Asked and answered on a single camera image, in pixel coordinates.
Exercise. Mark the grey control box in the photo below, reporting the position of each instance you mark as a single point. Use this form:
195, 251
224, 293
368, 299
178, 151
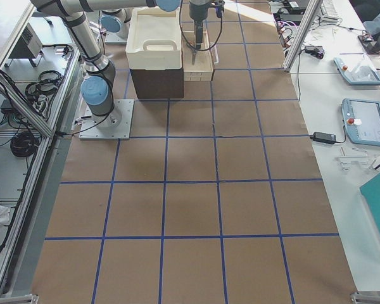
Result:
28, 45

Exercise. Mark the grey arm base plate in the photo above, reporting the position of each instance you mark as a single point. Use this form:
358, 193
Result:
115, 38
116, 126

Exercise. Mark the aluminium frame post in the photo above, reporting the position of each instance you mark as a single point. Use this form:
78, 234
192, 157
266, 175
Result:
306, 22

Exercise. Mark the clear acrylic bracket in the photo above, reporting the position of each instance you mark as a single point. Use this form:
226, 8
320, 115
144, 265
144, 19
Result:
357, 158

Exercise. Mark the far teach pendant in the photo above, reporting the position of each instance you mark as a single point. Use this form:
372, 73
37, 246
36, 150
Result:
357, 69

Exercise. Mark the teach pendant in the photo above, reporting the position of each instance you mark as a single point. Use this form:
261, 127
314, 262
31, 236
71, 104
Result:
357, 69
362, 121

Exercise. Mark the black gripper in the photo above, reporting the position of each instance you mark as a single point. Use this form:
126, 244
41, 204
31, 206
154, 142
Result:
197, 13

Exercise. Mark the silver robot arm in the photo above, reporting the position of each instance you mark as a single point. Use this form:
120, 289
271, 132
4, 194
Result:
97, 89

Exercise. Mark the near teach pendant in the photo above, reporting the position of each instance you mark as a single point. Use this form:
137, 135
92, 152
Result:
362, 121

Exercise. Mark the black power adapter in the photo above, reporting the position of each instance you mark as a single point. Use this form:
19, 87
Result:
321, 137

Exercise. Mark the dark wooden drawer cabinet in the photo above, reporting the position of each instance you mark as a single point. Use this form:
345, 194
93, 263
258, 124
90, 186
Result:
158, 84

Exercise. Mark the white plastic tray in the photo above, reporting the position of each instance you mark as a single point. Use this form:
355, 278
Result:
154, 40

